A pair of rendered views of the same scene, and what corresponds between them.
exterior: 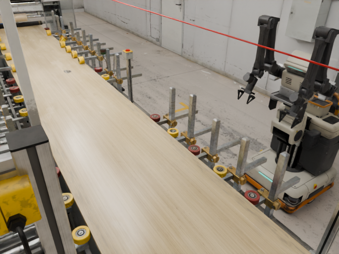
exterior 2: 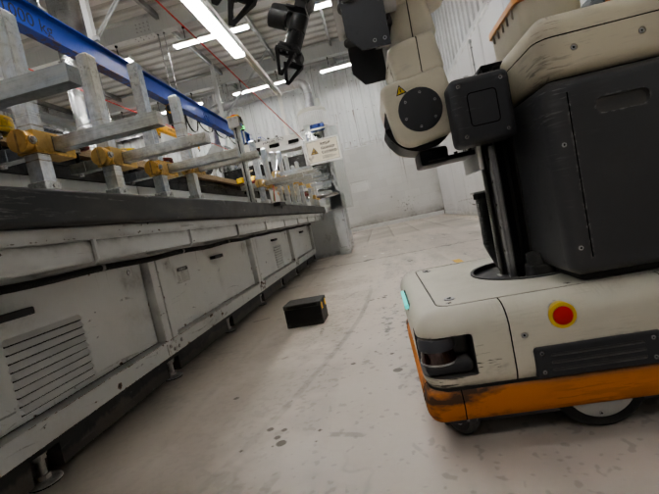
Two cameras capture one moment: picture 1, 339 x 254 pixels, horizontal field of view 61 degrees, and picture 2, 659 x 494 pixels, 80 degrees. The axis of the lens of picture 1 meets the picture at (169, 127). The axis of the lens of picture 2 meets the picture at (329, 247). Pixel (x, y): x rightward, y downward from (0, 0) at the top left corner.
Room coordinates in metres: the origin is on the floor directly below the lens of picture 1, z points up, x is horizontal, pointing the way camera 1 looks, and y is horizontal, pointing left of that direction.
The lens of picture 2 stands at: (1.07, -1.48, 0.51)
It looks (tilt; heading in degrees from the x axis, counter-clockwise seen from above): 4 degrees down; 41
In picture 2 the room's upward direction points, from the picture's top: 12 degrees counter-clockwise
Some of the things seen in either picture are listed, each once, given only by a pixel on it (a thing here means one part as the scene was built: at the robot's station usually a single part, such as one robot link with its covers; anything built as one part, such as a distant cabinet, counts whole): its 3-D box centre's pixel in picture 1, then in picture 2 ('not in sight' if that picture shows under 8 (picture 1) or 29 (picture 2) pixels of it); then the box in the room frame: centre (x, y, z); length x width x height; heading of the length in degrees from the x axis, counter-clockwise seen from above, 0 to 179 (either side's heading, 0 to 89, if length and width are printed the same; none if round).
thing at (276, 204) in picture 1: (268, 199); not in sight; (1.15, -0.56, 0.82); 0.14 x 0.06 x 0.05; 34
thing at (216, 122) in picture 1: (213, 149); (104, 138); (1.55, -0.29, 0.87); 0.04 x 0.04 x 0.48; 34
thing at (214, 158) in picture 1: (210, 154); (114, 159); (1.57, -0.28, 0.81); 0.14 x 0.06 x 0.05; 34
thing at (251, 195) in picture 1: (250, 202); not in sight; (1.10, -0.44, 0.85); 0.08 x 0.08 x 0.11
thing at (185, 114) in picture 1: (175, 117); (209, 166); (2.04, -0.05, 0.83); 0.43 x 0.03 x 0.04; 124
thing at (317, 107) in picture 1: (314, 105); (532, 32); (2.24, -1.26, 0.87); 0.23 x 0.15 x 0.11; 34
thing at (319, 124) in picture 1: (304, 133); (542, 145); (2.23, -1.25, 0.59); 0.55 x 0.34 x 0.83; 34
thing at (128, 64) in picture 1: (129, 80); (244, 166); (2.58, 0.39, 0.93); 0.05 x 0.05 x 0.45; 34
